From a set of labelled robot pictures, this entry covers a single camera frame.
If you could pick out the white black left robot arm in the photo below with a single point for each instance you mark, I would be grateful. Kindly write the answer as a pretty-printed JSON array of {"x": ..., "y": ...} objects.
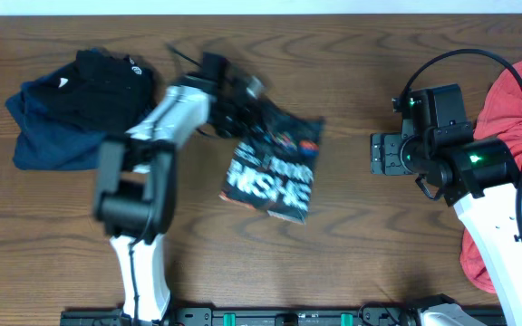
[{"x": 136, "y": 182}]

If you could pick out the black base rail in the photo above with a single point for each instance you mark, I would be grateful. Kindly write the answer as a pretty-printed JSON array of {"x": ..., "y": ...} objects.
[{"x": 261, "y": 317}]

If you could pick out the folded black shirt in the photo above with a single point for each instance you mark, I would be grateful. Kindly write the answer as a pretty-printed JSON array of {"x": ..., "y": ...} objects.
[{"x": 97, "y": 92}]

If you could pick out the black orange patterned jersey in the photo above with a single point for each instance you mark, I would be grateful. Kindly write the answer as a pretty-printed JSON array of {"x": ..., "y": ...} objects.
[{"x": 273, "y": 165}]

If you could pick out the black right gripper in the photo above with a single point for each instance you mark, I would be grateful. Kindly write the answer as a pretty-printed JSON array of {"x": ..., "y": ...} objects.
[{"x": 385, "y": 153}]

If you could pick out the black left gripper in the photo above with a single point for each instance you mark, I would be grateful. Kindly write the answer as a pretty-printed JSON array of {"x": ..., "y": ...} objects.
[{"x": 241, "y": 109}]

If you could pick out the folded navy blue shirt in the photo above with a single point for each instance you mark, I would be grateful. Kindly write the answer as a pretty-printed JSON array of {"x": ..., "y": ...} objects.
[{"x": 47, "y": 144}]

